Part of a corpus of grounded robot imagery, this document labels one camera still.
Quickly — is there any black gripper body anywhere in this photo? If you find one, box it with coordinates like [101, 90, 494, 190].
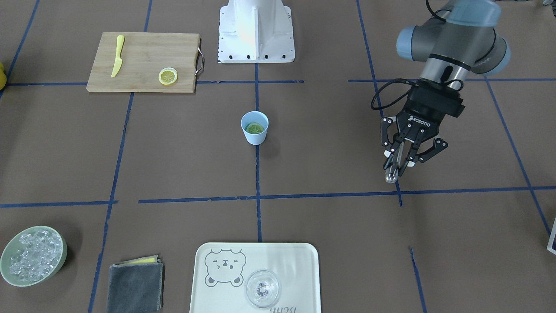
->
[393, 80, 465, 150]

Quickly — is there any steel muddler black tip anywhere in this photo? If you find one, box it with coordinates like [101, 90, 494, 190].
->
[384, 146, 404, 184]

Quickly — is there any yellow lemon slice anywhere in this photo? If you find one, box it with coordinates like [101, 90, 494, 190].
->
[158, 67, 179, 86]
[244, 122, 265, 135]

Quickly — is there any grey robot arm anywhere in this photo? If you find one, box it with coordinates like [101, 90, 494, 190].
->
[381, 0, 511, 183]

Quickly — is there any light blue paper cup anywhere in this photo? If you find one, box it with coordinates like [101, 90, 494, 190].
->
[241, 111, 269, 145]

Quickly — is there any whole yellow lemon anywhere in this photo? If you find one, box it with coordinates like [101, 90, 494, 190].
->
[0, 62, 7, 91]

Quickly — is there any white rack at edge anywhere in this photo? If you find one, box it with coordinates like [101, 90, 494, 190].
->
[546, 219, 556, 255]

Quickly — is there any clear wine glass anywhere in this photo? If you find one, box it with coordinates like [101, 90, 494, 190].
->
[245, 269, 281, 309]

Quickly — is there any cream bear tray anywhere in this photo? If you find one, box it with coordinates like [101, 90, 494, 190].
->
[189, 242, 321, 313]

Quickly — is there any bamboo cutting board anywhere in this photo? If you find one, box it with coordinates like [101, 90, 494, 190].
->
[86, 32, 203, 93]

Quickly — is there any yellow plastic knife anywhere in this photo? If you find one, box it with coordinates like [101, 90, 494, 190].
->
[111, 34, 125, 78]

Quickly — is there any grey folded cloth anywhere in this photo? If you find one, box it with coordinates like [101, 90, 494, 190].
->
[106, 254, 164, 313]

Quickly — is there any green bowl of ice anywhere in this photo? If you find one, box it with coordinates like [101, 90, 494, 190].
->
[1, 226, 68, 287]

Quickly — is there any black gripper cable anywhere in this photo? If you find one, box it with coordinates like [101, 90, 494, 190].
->
[370, 0, 464, 111]

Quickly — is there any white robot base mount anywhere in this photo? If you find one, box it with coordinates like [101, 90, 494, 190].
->
[217, 0, 296, 64]

